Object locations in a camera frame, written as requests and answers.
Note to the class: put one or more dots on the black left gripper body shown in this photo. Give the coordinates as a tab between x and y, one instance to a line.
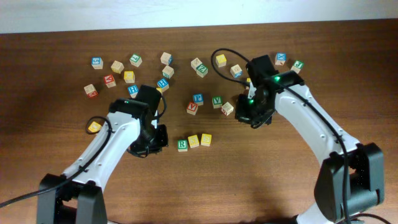
152	141

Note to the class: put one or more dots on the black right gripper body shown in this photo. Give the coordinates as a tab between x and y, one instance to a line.
250	109

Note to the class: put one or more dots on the green R block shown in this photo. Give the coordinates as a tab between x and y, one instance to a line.
182	145

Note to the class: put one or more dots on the yellow S block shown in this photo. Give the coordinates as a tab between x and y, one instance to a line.
206	139
193	141

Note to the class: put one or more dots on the red A block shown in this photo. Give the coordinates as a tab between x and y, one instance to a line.
192	108

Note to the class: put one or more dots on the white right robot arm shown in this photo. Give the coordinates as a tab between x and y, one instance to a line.
351	176

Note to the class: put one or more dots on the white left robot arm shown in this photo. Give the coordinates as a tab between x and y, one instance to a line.
76	196

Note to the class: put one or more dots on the wooden block red trim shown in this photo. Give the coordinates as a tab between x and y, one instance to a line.
227	108

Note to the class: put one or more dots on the yellow K block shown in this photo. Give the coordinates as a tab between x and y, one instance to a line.
248	81

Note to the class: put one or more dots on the green V block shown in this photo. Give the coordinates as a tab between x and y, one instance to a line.
217	102

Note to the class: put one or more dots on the wooden shell block blue side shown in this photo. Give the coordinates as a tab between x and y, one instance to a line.
236	71

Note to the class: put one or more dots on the blue block far right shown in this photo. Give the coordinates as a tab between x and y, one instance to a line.
280	58

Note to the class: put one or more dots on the blue tilted H block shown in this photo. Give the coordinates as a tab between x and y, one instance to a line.
163	84

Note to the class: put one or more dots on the green J block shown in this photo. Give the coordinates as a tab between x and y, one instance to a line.
297	66

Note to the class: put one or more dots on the blue P block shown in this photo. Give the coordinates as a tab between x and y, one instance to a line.
198	99

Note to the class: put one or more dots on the green Z block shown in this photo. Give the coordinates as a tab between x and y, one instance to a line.
202	70

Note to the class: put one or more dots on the wooden block green side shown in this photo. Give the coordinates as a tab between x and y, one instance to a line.
168	72

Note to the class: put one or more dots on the red Y block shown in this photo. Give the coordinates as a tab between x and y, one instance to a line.
109	81

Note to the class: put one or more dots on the wooden block by Z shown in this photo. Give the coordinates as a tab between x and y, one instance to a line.
195	63

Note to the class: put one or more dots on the wooden block red side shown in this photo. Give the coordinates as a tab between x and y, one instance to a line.
90	91

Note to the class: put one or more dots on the plain wooden block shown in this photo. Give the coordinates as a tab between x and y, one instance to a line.
117	67

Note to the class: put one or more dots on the green L block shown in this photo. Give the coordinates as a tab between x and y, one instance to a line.
135	60

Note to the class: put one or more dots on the blue number five block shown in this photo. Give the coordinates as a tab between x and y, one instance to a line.
97	63

